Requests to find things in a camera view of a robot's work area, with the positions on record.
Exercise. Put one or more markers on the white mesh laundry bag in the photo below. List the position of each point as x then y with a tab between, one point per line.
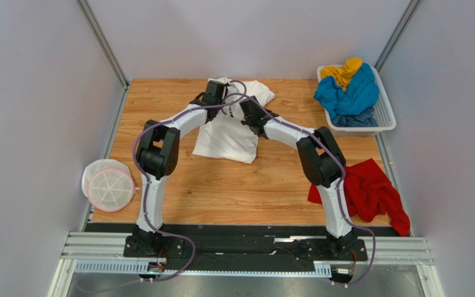
108	185

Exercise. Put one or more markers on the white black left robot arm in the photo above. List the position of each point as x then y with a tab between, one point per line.
156	154

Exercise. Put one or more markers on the blue t-shirt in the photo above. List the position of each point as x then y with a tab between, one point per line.
351	99

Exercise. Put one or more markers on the yellow t-shirt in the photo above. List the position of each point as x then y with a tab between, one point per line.
343	74

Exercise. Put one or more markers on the dark blue denim garment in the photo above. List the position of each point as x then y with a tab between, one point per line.
364	119

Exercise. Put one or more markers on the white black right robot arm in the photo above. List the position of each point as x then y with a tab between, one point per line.
322	162

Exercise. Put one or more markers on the white plastic laundry basket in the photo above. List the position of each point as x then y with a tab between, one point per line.
383	114

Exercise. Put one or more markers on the white Coca-Cola print t-shirt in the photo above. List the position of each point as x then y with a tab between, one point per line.
225	137

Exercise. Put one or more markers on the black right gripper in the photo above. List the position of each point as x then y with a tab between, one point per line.
248	121

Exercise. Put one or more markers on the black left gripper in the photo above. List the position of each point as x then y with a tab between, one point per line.
222	101

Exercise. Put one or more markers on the aluminium corner post right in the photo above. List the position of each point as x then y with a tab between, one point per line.
397	33

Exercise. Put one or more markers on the red t-shirt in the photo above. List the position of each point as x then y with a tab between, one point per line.
369	193

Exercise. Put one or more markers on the aluminium corner post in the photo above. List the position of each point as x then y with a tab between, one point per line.
397	33
102	41

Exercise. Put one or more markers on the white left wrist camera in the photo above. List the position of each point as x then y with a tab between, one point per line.
231	88

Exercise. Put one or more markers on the aluminium frame rail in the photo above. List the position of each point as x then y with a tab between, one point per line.
297	256

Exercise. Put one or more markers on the aluminium corner post left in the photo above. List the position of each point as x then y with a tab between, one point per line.
102	41

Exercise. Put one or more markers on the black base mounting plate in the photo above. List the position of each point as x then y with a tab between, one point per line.
238	238

